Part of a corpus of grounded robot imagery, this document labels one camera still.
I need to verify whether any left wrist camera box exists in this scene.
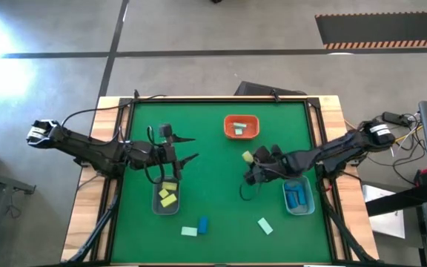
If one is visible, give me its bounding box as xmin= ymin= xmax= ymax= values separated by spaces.
xmin=158 ymin=123 xmax=173 ymax=144

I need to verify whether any black cart leg bar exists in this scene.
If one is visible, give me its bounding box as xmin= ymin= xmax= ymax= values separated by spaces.
xmin=365 ymin=183 xmax=427 ymax=217

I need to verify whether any light blue plastic bin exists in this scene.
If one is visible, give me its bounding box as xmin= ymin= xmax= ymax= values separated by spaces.
xmin=282 ymin=175 xmax=316 ymax=217

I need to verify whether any black hazard-striped floor mat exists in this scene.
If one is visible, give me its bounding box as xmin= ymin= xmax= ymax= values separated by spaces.
xmin=314 ymin=10 xmax=427 ymax=50

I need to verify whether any clear left tray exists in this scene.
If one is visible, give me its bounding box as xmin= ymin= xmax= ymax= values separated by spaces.
xmin=151 ymin=174 xmax=181 ymax=217

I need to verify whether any orange plastic bin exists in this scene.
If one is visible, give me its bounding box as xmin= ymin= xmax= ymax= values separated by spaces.
xmin=223 ymin=114 xmax=261 ymax=141

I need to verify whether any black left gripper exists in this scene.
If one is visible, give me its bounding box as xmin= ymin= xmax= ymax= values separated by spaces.
xmin=157 ymin=133 xmax=200 ymax=181

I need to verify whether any green table mat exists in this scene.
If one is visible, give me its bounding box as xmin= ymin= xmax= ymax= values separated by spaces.
xmin=110 ymin=101 xmax=333 ymax=265

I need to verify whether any blue rectangular block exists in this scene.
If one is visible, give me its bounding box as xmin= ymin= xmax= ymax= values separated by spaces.
xmin=197 ymin=216 xmax=210 ymax=235
xmin=296 ymin=184 xmax=308 ymax=206
xmin=285 ymin=191 xmax=299 ymax=210

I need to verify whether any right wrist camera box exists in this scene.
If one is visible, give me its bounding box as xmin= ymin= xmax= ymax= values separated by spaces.
xmin=254 ymin=145 xmax=273 ymax=163

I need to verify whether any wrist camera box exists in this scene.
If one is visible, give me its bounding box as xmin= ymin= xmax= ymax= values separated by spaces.
xmin=254 ymin=145 xmax=273 ymax=163
xmin=158 ymin=123 xmax=173 ymax=144

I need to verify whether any black power adapter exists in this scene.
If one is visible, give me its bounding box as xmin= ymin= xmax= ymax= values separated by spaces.
xmin=382 ymin=111 xmax=409 ymax=126

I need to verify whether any black diagonal support strut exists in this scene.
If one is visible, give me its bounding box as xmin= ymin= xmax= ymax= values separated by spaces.
xmin=67 ymin=177 xmax=124 ymax=263
xmin=320 ymin=196 xmax=376 ymax=263

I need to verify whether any black aluminium table frame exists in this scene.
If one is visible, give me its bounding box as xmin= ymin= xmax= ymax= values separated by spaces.
xmin=89 ymin=95 xmax=351 ymax=266

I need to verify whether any long black arm cable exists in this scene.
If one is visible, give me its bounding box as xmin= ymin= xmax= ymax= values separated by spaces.
xmin=60 ymin=94 xmax=167 ymax=127

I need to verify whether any white paper sheet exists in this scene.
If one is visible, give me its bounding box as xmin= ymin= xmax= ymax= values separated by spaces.
xmin=361 ymin=184 xmax=406 ymax=240

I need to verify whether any black looped gripper cable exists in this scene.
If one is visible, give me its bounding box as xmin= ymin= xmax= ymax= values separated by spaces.
xmin=143 ymin=125 xmax=167 ymax=185

